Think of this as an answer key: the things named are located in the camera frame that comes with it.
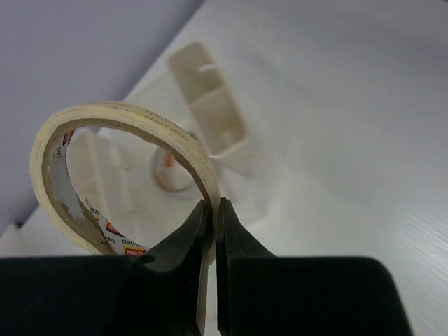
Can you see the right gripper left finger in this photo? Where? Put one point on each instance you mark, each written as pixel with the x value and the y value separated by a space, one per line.
pixel 156 293

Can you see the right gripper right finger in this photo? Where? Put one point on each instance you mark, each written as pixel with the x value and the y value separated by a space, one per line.
pixel 259 293

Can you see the clear tape roll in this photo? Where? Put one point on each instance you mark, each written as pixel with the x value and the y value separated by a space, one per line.
pixel 169 174

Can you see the white perforated storage basket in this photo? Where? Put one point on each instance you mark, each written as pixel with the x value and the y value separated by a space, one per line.
pixel 140 194

